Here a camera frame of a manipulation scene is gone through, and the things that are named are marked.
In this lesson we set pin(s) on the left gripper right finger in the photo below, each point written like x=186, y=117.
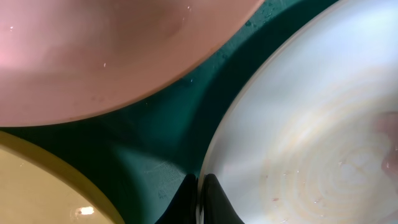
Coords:
x=215, y=205

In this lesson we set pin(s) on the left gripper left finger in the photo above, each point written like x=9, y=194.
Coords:
x=182, y=208

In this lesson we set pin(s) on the light blue plate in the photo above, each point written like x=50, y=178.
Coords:
x=299, y=142

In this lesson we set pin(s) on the white plate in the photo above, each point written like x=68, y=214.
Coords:
x=66, y=60

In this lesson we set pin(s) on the teal plastic tray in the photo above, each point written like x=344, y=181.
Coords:
x=139, y=155

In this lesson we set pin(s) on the yellow plate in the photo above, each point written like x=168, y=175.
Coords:
x=37, y=187

